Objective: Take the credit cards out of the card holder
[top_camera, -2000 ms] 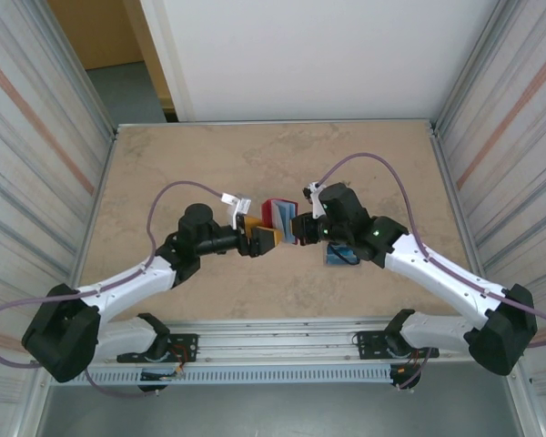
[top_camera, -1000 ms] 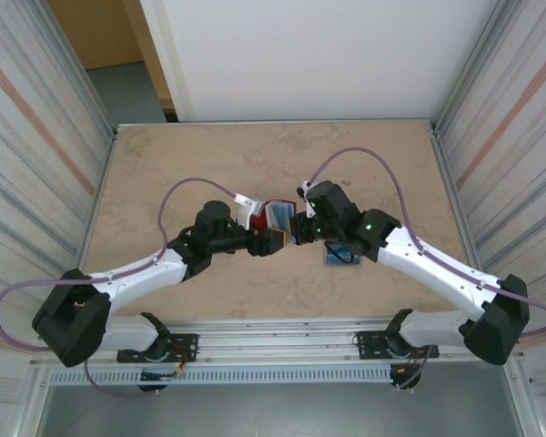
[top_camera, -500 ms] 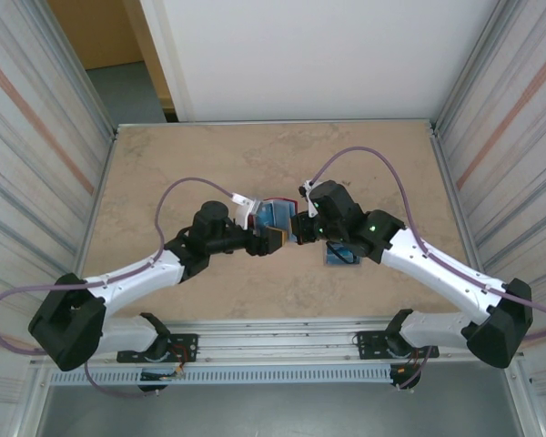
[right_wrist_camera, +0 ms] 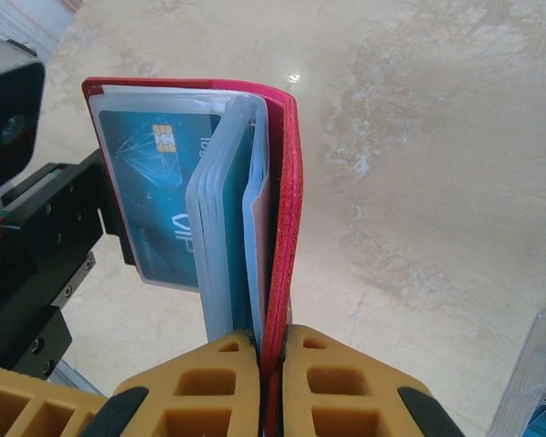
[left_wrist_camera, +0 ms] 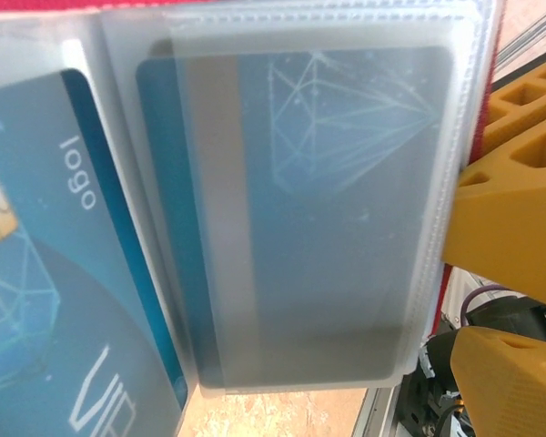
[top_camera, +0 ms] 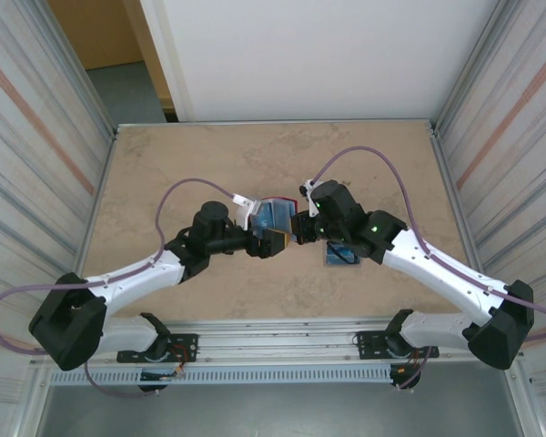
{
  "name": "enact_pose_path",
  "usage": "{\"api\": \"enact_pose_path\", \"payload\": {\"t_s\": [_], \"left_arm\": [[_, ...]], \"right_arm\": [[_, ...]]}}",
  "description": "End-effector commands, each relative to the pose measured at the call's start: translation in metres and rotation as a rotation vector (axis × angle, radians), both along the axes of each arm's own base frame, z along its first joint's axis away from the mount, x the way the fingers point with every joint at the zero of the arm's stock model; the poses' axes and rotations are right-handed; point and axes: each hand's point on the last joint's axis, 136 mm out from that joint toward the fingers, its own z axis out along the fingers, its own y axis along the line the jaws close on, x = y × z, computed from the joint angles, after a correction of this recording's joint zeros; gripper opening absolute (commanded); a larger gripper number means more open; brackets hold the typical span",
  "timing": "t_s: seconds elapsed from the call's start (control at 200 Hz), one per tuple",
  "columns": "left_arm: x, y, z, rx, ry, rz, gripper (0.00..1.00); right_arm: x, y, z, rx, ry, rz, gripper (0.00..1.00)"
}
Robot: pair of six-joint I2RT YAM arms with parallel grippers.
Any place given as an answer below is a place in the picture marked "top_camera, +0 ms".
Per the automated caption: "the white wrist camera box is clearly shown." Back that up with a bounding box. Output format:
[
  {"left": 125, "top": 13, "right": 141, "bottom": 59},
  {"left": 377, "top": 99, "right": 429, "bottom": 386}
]
[
  {"left": 230, "top": 194, "right": 266, "bottom": 230},
  {"left": 298, "top": 178, "right": 320, "bottom": 215}
]

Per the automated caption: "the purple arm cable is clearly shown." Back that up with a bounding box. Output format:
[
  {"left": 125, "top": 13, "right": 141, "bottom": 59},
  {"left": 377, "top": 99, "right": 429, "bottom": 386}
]
[
  {"left": 309, "top": 146, "right": 546, "bottom": 391},
  {"left": 0, "top": 178, "right": 238, "bottom": 400}
]

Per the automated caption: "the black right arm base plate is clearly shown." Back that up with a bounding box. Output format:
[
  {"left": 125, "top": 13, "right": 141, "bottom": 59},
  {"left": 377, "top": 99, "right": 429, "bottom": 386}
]
[{"left": 355, "top": 330, "right": 440, "bottom": 361}]

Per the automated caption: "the aluminium rail frame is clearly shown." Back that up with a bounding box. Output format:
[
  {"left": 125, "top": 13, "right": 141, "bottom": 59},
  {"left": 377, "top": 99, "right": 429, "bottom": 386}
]
[{"left": 29, "top": 318, "right": 527, "bottom": 368}]

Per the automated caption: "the red card holder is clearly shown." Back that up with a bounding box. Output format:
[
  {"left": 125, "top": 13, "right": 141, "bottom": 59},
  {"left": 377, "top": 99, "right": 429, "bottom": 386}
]
[{"left": 248, "top": 196, "right": 300, "bottom": 239}]

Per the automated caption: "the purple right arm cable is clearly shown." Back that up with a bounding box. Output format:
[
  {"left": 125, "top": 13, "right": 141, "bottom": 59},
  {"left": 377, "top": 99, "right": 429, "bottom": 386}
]
[{"left": 309, "top": 146, "right": 546, "bottom": 391}]

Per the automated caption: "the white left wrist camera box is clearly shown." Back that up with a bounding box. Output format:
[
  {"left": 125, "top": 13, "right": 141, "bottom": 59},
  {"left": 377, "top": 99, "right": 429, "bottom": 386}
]
[{"left": 230, "top": 194, "right": 266, "bottom": 230}]

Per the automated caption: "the translucent enclosure side panel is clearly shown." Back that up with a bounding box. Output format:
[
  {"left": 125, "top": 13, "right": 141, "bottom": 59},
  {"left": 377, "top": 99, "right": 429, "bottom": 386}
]
[
  {"left": 436, "top": 0, "right": 546, "bottom": 437},
  {"left": 0, "top": 0, "right": 117, "bottom": 437}
]

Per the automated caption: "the grey slotted cable duct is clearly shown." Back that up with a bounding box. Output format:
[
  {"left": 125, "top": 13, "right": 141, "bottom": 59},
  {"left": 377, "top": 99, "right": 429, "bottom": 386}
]
[{"left": 47, "top": 366, "right": 395, "bottom": 387}]

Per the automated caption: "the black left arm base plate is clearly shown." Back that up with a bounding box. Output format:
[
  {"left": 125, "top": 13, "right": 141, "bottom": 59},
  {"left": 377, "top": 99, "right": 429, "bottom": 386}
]
[{"left": 116, "top": 333, "right": 199, "bottom": 364}]

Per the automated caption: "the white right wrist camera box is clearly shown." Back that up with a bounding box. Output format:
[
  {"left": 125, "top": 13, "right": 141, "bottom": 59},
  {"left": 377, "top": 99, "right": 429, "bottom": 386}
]
[{"left": 298, "top": 178, "right": 320, "bottom": 215}]

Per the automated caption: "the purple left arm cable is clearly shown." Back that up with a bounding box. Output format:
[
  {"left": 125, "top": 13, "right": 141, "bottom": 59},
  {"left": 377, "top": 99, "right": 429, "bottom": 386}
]
[{"left": 0, "top": 178, "right": 238, "bottom": 400}]

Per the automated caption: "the brown wooden door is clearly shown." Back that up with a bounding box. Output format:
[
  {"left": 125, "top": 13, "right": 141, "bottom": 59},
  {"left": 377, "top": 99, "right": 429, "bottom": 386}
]
[{"left": 47, "top": 0, "right": 177, "bottom": 113}]

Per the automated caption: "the white door frame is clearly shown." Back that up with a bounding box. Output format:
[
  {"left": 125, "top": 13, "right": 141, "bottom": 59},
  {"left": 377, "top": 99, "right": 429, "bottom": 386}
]
[{"left": 138, "top": 0, "right": 197, "bottom": 124}]

